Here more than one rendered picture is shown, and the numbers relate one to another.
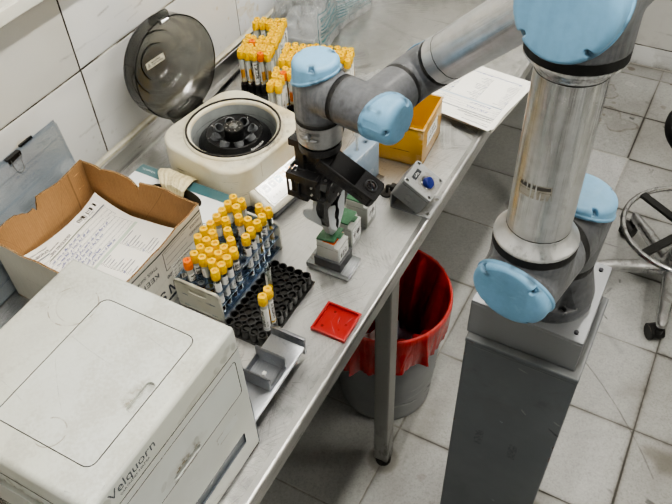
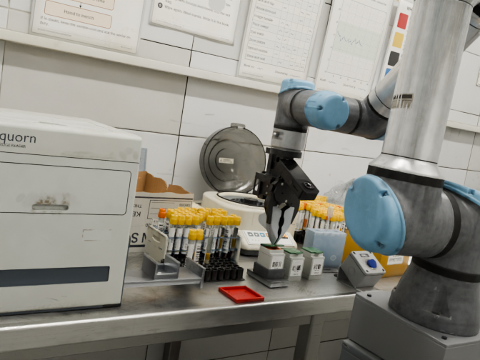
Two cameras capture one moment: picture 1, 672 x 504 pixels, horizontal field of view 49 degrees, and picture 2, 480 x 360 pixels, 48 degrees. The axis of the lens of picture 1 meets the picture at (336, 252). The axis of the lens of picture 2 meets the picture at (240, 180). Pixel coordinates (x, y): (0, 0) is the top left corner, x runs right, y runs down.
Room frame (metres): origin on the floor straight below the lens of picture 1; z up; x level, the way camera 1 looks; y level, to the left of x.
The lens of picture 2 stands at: (-0.16, -0.38, 1.25)
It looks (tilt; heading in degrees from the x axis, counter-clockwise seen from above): 8 degrees down; 24
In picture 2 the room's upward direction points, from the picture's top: 9 degrees clockwise
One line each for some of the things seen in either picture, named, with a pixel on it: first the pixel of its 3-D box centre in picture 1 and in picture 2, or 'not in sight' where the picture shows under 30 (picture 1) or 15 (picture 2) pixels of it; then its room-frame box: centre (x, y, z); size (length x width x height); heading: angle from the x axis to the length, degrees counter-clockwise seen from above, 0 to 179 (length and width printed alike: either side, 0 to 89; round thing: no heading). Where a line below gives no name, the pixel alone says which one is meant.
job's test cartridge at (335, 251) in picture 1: (332, 248); (270, 261); (0.95, 0.01, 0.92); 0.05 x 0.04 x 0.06; 60
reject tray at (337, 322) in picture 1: (336, 321); (241, 293); (0.81, 0.01, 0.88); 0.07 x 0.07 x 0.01; 60
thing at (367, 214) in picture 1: (360, 207); (311, 263); (1.07, -0.05, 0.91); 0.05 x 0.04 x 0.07; 60
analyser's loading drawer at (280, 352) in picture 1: (256, 381); (148, 271); (0.66, 0.14, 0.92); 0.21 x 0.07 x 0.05; 150
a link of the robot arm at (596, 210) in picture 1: (569, 220); (456, 223); (0.79, -0.36, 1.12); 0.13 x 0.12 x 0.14; 140
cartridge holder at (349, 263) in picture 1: (333, 258); (268, 273); (0.95, 0.01, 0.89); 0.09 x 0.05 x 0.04; 60
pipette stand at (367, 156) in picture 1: (357, 168); (323, 249); (1.17, -0.05, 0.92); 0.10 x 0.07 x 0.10; 142
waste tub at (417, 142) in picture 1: (403, 125); (375, 251); (1.30, -0.16, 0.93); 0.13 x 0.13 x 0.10; 64
